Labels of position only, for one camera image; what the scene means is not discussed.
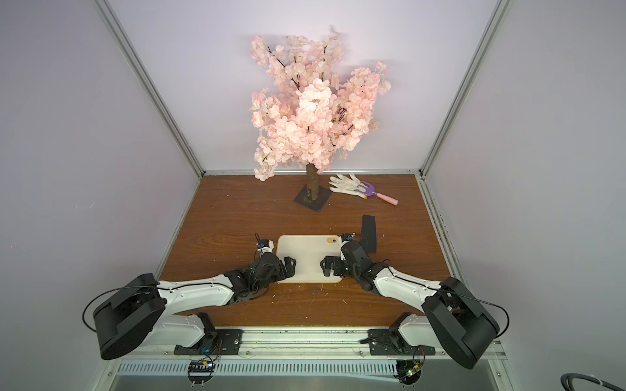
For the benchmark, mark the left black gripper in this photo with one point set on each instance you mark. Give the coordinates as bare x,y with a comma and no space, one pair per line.
282,274

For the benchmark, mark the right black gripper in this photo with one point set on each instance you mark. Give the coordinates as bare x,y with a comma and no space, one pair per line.
332,266

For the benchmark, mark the cream cutting board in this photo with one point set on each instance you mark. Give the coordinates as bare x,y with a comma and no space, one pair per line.
309,251

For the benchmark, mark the black cleaver knife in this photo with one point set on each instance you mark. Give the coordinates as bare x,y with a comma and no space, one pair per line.
369,235

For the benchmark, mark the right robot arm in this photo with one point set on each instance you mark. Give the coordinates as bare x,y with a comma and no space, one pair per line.
463,326

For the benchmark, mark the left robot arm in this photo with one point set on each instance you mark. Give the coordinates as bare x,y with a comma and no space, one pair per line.
149,312

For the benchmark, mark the right circuit board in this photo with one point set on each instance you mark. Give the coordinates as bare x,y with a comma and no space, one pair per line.
408,372

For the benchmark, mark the circuit board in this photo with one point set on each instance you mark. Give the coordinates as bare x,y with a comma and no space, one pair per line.
200,372
408,372

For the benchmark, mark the left circuit board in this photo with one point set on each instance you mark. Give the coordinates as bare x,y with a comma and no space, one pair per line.
200,372

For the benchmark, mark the white work glove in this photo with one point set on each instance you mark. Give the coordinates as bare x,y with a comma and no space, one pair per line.
347,184

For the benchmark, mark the purple pink garden rake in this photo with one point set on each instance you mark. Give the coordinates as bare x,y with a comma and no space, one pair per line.
369,190

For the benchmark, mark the pink cherry blossom tree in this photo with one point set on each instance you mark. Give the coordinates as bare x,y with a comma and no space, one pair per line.
314,116

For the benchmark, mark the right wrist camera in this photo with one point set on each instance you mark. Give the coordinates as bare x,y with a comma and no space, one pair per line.
347,237

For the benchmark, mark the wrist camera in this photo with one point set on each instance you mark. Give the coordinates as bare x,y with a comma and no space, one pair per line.
265,246
347,237

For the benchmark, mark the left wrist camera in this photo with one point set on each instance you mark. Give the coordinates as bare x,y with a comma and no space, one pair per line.
265,246

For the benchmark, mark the aluminium front rail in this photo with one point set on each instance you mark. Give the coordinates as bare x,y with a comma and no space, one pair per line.
269,342

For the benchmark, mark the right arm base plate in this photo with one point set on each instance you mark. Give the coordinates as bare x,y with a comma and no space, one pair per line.
383,342

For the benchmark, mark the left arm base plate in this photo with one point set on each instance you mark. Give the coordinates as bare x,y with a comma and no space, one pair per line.
220,342

